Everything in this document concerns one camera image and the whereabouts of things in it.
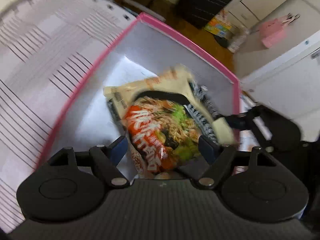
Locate noodle snack packet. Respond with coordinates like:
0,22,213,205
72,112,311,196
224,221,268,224
104,64,236,179

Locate white door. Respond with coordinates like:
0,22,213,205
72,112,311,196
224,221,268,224
241,32,319,141

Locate pink hanging bag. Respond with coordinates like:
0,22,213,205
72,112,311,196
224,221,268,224
259,13,300,48

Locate colourful toy box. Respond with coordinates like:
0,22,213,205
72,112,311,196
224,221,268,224
204,9,232,38

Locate pink cardboard box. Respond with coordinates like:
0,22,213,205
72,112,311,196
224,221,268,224
39,14,240,165

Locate black suitcase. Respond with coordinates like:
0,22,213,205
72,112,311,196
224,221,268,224
173,0,232,29

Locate striped white bed sheet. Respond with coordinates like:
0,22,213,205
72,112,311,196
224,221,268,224
1,0,135,232

